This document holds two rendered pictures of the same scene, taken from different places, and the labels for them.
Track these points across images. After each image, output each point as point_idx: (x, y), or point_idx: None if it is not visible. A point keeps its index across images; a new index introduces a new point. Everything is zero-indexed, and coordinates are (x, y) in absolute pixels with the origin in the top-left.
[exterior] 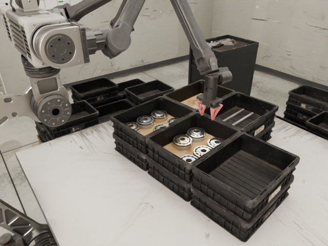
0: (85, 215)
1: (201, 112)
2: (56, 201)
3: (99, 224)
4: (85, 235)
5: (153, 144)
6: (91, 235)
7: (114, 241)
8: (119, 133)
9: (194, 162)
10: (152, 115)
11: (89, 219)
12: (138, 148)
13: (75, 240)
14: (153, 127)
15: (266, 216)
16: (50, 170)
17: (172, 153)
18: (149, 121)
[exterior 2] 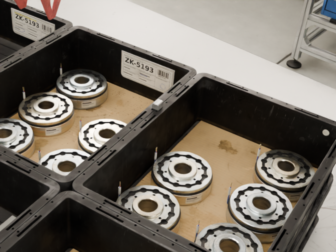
0: (250, 83)
1: (52, 6)
2: (316, 96)
3: (219, 76)
4: (227, 63)
5: (169, 59)
6: (219, 65)
7: (181, 61)
8: (302, 154)
9: (69, 29)
10: (247, 229)
11: (239, 80)
12: (219, 126)
13: (236, 59)
14: (221, 206)
15: None
16: None
17: (118, 42)
18: (240, 196)
